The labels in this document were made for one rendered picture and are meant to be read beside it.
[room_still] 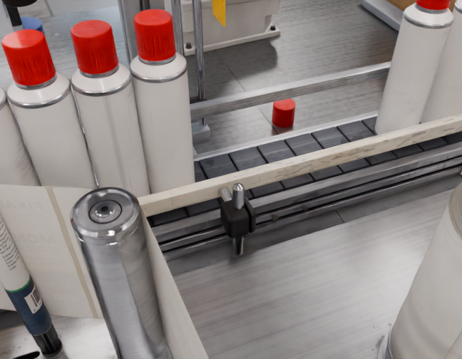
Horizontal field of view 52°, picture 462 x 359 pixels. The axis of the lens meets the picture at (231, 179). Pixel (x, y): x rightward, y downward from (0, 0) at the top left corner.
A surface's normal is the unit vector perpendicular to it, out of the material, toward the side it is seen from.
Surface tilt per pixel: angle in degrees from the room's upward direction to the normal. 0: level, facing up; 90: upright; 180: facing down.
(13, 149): 90
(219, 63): 0
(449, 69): 90
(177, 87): 90
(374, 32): 0
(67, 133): 90
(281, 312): 0
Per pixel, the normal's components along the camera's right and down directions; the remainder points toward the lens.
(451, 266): -0.96, 0.19
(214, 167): 0.00, -0.73
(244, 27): 0.43, 0.62
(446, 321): -0.82, 0.41
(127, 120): 0.82, 0.39
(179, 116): 0.64, 0.52
